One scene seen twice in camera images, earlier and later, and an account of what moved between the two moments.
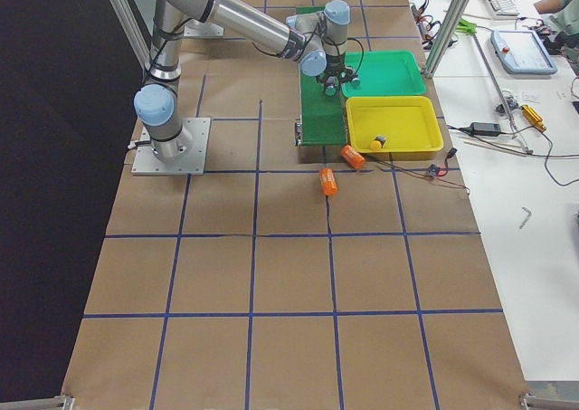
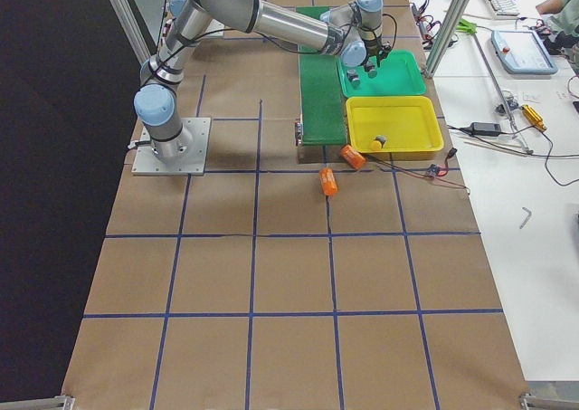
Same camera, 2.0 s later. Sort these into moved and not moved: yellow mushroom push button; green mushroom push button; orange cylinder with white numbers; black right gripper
Moved: black right gripper
Not moved: yellow mushroom push button; orange cylinder with white numbers; green mushroom push button
